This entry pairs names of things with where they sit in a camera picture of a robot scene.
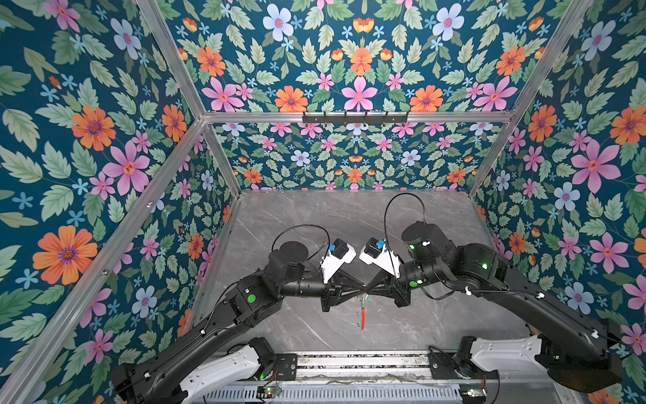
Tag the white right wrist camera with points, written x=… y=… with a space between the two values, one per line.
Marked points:
x=376 y=252

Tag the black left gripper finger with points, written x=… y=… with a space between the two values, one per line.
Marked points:
x=348 y=282
x=351 y=298

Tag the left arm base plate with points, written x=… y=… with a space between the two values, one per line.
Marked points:
x=283 y=368

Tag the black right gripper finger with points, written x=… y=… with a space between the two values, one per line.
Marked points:
x=380 y=284
x=380 y=300

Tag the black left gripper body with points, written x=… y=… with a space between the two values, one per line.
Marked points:
x=331 y=291

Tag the black hook rail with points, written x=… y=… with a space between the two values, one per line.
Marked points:
x=370 y=118

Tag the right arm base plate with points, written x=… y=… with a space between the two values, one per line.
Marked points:
x=445 y=365

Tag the white ventilation grille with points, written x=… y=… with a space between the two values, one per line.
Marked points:
x=332 y=394

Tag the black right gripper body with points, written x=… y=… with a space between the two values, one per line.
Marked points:
x=399 y=288

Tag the silver keyring with keys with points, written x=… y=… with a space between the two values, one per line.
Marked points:
x=363 y=302

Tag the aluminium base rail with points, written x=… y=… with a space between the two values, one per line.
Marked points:
x=363 y=366

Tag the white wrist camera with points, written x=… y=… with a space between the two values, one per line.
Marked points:
x=338 y=254
x=376 y=252

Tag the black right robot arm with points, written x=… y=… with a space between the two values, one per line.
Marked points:
x=569 y=347

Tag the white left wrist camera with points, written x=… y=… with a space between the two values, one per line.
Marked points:
x=338 y=254

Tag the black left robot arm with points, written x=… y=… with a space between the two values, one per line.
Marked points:
x=243 y=306

